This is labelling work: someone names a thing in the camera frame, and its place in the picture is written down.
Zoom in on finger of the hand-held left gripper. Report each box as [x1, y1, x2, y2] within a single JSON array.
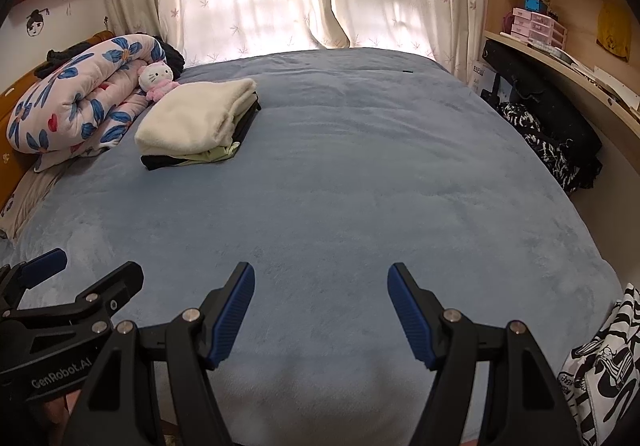
[[10, 261, 145, 327], [0, 247, 68, 312]]

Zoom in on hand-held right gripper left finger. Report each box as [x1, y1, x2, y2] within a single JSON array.
[[59, 261, 257, 446]]

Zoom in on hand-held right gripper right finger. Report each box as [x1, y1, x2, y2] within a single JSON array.
[[387, 262, 583, 446]]

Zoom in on cream fluffy braided cardigan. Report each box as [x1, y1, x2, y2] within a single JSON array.
[[134, 78, 259, 154]]

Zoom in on dark clothes pile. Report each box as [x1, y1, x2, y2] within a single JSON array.
[[35, 42, 96, 77]]

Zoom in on beige pillow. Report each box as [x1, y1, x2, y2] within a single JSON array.
[[0, 161, 71, 239]]

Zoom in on blue plush blanket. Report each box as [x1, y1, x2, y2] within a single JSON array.
[[0, 46, 621, 442]]

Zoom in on green black folded garment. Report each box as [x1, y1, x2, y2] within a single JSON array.
[[140, 99, 262, 172]]

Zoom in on floral rolled quilt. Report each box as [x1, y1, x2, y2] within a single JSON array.
[[6, 33, 173, 172]]

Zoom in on black white printed cloth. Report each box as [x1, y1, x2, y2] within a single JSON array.
[[557, 283, 640, 446]]

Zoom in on pink white cat plush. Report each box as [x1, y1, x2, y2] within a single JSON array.
[[137, 60, 180, 103]]

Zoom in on black white patterned garment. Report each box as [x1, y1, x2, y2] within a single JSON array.
[[497, 101, 583, 192]]

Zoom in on white cardboard box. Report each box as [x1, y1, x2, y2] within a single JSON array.
[[470, 59, 498, 97]]

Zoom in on long black bag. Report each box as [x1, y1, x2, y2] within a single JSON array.
[[482, 39, 603, 192]]

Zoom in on white paper sheets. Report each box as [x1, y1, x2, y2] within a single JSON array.
[[530, 39, 640, 114]]

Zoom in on pink mini drawer organizer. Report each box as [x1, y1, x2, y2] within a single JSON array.
[[510, 8, 568, 50]]

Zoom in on face wall sticker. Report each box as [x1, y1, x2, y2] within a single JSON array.
[[26, 8, 52, 38]]

